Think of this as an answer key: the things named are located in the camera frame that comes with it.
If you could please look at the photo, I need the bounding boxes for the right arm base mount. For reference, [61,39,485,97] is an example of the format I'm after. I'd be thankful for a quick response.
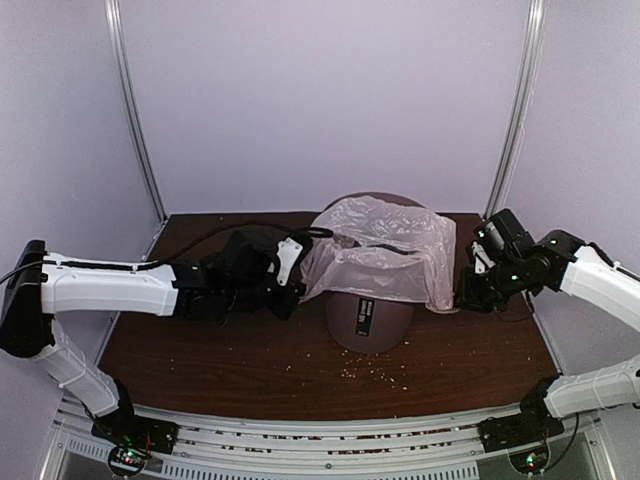
[478,413,565,476]

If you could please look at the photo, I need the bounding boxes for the mauve plastic trash bin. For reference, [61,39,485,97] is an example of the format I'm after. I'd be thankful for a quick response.
[323,190,426,354]

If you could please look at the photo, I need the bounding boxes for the aluminium front rail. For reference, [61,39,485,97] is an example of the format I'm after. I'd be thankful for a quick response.
[39,394,616,480]

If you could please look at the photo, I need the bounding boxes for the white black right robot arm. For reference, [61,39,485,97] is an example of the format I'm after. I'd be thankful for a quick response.
[454,208,639,442]

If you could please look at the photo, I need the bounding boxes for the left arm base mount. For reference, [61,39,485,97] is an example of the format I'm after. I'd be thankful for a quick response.
[91,415,179,478]

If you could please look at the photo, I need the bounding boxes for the pink translucent plastic bag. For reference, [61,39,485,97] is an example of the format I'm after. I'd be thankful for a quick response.
[300,195,456,314]

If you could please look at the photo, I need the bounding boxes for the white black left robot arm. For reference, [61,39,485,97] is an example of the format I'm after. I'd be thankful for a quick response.
[1,228,312,444]

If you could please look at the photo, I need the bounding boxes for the left aluminium frame post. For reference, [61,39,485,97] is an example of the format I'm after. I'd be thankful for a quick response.
[104,0,168,223]

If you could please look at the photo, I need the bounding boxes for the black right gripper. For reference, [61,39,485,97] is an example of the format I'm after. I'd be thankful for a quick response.
[452,257,527,313]

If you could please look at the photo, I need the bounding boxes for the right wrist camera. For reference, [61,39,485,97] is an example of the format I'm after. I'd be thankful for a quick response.
[468,240,495,275]

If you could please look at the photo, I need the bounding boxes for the black braided left cable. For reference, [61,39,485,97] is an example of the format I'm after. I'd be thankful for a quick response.
[44,223,335,274]

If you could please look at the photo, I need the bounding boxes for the right aluminium frame post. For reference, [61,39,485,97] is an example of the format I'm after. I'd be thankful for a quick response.
[483,0,547,218]

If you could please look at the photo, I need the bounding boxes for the aluminium frame post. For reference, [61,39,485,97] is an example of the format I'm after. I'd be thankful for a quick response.
[104,0,168,223]
[483,0,547,218]

